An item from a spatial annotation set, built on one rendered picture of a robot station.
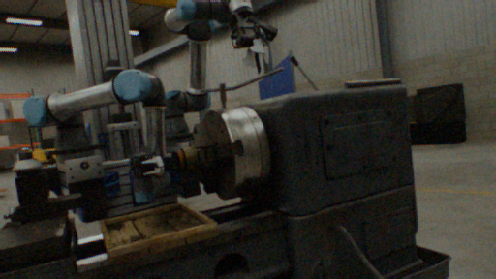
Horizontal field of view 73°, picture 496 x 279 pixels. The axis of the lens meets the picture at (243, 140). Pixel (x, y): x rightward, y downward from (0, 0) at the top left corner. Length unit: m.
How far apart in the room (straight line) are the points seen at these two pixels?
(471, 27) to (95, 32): 10.20
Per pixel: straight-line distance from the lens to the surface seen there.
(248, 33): 1.14
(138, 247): 0.96
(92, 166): 1.50
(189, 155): 1.09
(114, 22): 1.98
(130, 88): 1.30
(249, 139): 1.05
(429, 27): 11.45
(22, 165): 1.14
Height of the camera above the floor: 1.18
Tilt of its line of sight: 3 degrees down
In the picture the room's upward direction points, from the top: 7 degrees counter-clockwise
